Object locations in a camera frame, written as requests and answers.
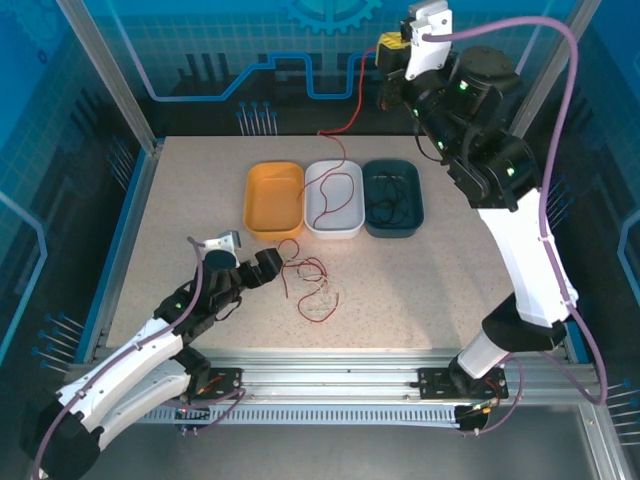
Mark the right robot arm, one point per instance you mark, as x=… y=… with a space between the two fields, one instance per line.
x=530 y=260

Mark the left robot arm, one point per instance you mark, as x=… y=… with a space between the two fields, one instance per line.
x=125 y=360

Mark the orange plastic bin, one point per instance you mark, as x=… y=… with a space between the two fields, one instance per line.
x=275 y=200

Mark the white plastic bin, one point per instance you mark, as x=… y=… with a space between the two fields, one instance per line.
x=340 y=220

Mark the blue table edge trim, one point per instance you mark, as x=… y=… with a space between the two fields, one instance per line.
x=130 y=200
x=565 y=300

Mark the dark green plastic bin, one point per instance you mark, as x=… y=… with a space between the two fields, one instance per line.
x=415 y=220

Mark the aluminium enclosure post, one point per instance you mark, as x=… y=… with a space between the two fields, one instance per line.
x=114 y=75
x=527 y=117

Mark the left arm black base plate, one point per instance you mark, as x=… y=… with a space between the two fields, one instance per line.
x=230 y=382

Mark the aluminium front rail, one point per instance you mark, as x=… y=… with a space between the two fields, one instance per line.
x=325 y=370

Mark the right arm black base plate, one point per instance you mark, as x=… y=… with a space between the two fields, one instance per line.
x=432 y=382

